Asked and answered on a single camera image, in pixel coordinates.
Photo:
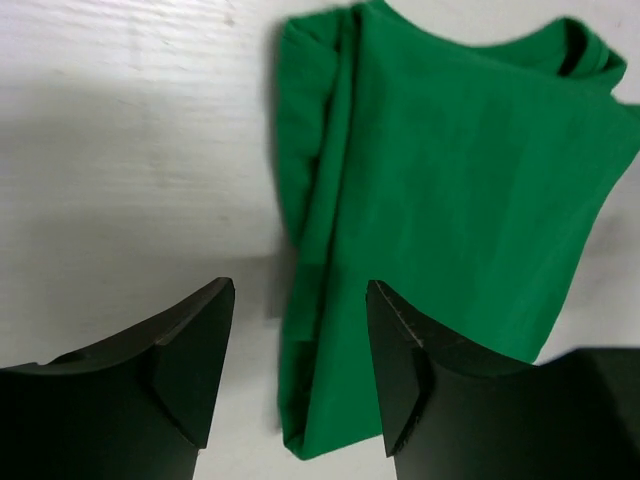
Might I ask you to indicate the green t shirt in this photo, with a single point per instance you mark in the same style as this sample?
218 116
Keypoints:
468 178

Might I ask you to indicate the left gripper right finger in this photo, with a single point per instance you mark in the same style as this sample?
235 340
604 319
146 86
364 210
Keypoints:
453 409

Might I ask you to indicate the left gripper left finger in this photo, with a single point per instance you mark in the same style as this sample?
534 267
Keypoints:
136 405

